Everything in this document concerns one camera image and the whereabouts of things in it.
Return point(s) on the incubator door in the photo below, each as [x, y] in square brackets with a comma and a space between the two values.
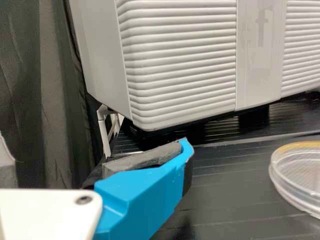
[180, 62]

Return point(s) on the petri dish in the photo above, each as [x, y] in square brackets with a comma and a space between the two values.
[297, 175]

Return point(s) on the white incubator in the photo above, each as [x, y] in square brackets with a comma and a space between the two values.
[100, 50]

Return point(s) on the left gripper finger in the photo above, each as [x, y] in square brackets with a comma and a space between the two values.
[140, 197]

